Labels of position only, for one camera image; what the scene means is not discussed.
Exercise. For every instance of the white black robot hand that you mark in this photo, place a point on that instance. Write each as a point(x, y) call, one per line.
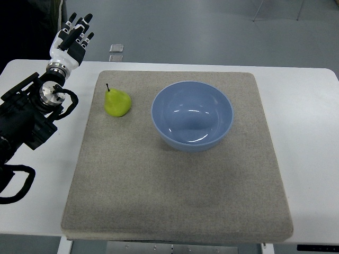
point(70, 43)

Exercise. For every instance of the green pear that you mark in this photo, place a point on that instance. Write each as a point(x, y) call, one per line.
point(116, 102)

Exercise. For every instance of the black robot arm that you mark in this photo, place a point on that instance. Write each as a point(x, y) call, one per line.
point(30, 108)

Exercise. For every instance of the blue bowl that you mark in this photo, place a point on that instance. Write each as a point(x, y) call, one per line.
point(192, 116)

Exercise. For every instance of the lower metal floor plate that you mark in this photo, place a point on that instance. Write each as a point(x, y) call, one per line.
point(115, 58)

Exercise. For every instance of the metal floor plate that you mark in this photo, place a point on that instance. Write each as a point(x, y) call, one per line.
point(115, 58)
point(116, 48)

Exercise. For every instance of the upper metal floor plate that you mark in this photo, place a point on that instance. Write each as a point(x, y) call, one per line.
point(116, 48)

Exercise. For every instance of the metal chair legs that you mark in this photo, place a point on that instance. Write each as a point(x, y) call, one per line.
point(267, 10)

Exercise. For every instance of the white table frame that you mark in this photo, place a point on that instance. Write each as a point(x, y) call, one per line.
point(135, 247)

